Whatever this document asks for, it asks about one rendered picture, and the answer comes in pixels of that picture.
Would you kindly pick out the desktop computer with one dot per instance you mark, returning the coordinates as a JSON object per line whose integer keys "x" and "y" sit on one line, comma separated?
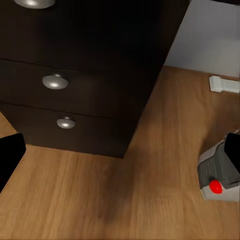
{"x": 219, "y": 179}

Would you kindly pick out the desk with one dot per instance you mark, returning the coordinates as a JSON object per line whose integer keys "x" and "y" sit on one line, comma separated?
{"x": 218, "y": 84}

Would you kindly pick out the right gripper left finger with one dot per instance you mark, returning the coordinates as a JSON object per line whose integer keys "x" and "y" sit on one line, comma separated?
{"x": 12, "y": 149}

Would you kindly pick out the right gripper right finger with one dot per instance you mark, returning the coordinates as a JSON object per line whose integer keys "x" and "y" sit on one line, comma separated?
{"x": 232, "y": 149}

